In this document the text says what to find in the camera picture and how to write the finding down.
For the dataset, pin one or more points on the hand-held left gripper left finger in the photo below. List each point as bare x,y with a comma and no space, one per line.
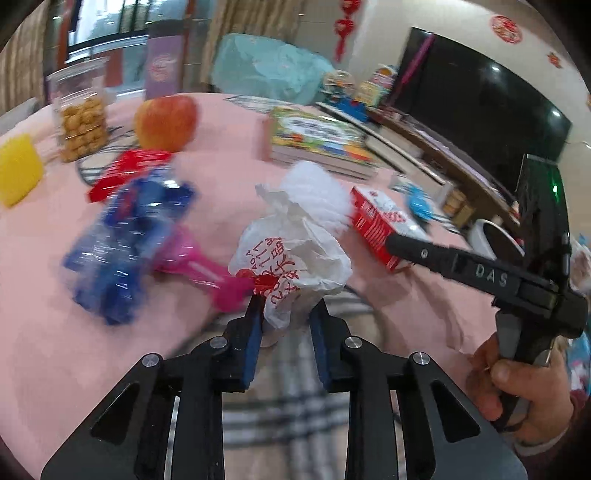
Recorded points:
251,337

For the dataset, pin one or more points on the red apple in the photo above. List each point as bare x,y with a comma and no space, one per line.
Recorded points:
166,122

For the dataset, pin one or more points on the teal cloth furniture cover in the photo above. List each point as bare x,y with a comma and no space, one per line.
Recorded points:
268,64

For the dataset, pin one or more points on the white plastic bag red print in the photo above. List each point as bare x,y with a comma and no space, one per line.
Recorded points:
295,258

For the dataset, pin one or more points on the red and white carton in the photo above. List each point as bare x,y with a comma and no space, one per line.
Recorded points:
374,221

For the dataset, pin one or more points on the purple tumbler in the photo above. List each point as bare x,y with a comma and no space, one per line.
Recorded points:
164,64

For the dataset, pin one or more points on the red hanging knot decoration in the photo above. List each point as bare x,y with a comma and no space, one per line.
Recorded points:
347,27

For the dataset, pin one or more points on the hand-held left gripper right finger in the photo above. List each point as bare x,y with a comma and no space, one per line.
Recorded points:
322,344

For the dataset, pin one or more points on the thick white-edged book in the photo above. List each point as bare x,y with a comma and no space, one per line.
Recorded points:
323,164

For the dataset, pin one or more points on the yellow green toy house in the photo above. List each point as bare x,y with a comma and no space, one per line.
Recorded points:
369,93

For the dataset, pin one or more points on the small red paper cutting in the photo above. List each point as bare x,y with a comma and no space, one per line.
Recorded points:
555,60

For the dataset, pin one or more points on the clear jar of yellow balls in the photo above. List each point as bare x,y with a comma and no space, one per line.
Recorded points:
81,120

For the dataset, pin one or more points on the person's right forearm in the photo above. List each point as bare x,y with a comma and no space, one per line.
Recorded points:
565,447

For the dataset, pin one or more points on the person's right hand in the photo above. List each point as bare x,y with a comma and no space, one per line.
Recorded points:
531,399

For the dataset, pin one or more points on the blue toy train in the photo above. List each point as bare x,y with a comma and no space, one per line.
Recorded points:
350,108

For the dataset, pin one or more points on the white television cabinet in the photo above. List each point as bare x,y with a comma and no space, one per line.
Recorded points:
415,144

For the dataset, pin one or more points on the colourful pink toy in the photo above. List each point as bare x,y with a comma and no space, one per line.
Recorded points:
384,76

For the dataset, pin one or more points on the black flat television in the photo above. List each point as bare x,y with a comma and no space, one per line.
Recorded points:
471,92

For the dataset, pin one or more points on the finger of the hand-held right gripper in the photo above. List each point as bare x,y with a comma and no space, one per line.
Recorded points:
461,265

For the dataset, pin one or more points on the round red paper cutting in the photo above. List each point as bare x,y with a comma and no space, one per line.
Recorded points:
505,30

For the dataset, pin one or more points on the blue plastic bag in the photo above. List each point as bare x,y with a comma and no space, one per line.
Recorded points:
120,249

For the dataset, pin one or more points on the pale sofa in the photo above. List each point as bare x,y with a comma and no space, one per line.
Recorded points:
18,115

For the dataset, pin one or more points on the white trash bin black liner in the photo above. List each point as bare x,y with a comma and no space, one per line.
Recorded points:
485,230

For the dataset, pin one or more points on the thin pink stick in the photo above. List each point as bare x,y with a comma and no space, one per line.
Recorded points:
418,69

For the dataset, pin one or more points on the beige patterned curtain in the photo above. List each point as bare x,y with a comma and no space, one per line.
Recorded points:
224,37
23,50

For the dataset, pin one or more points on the toy ferris wheel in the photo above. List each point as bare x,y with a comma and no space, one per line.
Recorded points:
337,84

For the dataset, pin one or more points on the brown framed balcony window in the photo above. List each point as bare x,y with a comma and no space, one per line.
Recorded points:
115,32

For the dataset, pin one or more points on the red snack bag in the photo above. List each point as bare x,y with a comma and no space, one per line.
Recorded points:
134,164

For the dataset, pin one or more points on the blue plastic packet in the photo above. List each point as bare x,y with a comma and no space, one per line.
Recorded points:
419,203

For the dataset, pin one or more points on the yellow stacked containers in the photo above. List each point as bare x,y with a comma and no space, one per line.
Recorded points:
455,201

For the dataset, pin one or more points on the pink lollipop package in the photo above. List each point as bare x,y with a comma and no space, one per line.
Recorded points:
194,258

